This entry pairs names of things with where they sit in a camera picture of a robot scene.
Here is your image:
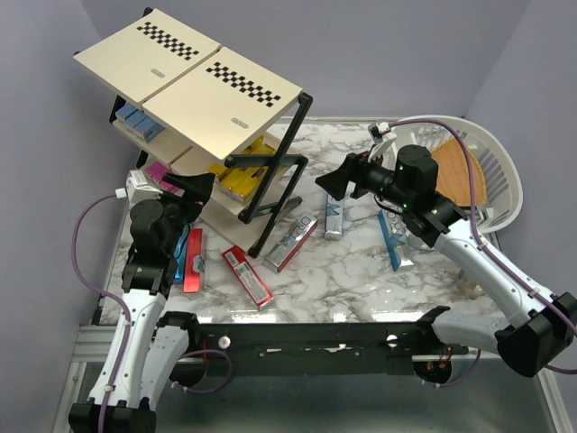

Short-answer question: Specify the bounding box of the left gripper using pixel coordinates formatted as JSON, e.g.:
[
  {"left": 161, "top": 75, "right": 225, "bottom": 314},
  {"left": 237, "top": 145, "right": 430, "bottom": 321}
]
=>
[{"left": 152, "top": 171, "right": 215, "bottom": 254}]

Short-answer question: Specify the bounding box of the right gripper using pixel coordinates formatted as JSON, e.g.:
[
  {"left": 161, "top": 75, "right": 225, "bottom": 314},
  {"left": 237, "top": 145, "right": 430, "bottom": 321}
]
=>
[{"left": 315, "top": 143, "right": 413, "bottom": 209}]

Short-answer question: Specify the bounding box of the pink toothpaste box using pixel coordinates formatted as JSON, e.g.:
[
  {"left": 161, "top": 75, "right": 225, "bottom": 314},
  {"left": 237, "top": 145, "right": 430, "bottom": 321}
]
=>
[
  {"left": 143, "top": 161, "right": 171, "bottom": 183},
  {"left": 159, "top": 173, "right": 179, "bottom": 193}
]

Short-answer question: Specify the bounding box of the yellow toothpaste box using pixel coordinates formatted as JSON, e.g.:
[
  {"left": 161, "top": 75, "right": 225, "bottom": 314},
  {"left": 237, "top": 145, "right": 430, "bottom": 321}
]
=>
[
  {"left": 224, "top": 167, "right": 268, "bottom": 205},
  {"left": 218, "top": 139, "right": 276, "bottom": 199},
  {"left": 208, "top": 163, "right": 235, "bottom": 182}
]

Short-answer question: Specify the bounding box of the blue metallic toothpaste box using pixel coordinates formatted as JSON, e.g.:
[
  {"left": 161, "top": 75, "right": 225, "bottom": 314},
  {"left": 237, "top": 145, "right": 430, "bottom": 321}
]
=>
[{"left": 174, "top": 224, "right": 191, "bottom": 286}]

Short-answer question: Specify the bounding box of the silver blue R&O box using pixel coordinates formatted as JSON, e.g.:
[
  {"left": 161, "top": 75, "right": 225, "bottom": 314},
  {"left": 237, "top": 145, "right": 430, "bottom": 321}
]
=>
[{"left": 379, "top": 209, "right": 414, "bottom": 272}]

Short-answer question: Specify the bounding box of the light blue toothpaste box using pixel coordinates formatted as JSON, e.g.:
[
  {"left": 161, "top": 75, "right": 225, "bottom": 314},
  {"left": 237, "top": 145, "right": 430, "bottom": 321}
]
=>
[
  {"left": 124, "top": 110, "right": 147, "bottom": 136},
  {"left": 114, "top": 103, "right": 139, "bottom": 126},
  {"left": 134, "top": 116, "right": 164, "bottom": 143}
]

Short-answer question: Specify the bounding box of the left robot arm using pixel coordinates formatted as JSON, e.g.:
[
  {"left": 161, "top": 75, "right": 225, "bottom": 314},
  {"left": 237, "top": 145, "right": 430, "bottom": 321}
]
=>
[{"left": 69, "top": 170, "right": 215, "bottom": 432}]

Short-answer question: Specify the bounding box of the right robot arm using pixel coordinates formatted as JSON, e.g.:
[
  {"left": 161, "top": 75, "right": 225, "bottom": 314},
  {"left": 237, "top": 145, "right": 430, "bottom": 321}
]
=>
[{"left": 316, "top": 145, "right": 576, "bottom": 377}]

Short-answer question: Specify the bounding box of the beige three-tier shelf rack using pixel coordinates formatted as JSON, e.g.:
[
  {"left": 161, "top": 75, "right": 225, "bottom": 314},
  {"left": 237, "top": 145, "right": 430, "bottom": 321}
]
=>
[{"left": 74, "top": 9, "right": 313, "bottom": 257}]

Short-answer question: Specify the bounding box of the silver red R&O box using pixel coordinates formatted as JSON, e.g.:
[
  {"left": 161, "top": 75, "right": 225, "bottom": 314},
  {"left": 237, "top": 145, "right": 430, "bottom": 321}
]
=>
[{"left": 264, "top": 213, "right": 318, "bottom": 273}]

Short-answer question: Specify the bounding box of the red toothpaste box barcode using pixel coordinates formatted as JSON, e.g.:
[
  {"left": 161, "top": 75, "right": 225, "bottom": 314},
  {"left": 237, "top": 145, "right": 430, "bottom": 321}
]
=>
[{"left": 222, "top": 245, "right": 273, "bottom": 309}]

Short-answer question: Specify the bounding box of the red R&O toothpaste box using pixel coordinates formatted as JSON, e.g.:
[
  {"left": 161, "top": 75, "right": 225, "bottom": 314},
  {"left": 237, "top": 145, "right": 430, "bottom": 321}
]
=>
[{"left": 183, "top": 228, "right": 206, "bottom": 294}]

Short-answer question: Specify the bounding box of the woven wicker fan tray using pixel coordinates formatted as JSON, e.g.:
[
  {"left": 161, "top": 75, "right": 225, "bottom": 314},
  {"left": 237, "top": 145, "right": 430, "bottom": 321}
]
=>
[{"left": 432, "top": 138, "right": 488, "bottom": 207}]

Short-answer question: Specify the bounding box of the white plastic dish basket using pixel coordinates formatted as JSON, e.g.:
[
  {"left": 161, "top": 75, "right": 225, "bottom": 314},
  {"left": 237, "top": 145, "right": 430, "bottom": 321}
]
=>
[{"left": 384, "top": 115, "right": 523, "bottom": 247}]

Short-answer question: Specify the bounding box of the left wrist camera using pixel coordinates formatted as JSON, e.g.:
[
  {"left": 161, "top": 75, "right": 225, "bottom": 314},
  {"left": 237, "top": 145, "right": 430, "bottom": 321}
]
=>
[{"left": 114, "top": 170, "right": 162, "bottom": 206}]

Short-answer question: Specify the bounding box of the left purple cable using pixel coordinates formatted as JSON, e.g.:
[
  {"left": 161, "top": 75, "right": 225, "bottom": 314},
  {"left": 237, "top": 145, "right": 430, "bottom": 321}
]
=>
[{"left": 71, "top": 193, "right": 234, "bottom": 433}]

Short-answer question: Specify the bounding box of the black mounting rail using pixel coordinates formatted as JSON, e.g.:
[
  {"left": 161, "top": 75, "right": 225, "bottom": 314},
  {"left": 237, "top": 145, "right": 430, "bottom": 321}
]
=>
[{"left": 189, "top": 322, "right": 467, "bottom": 376}]

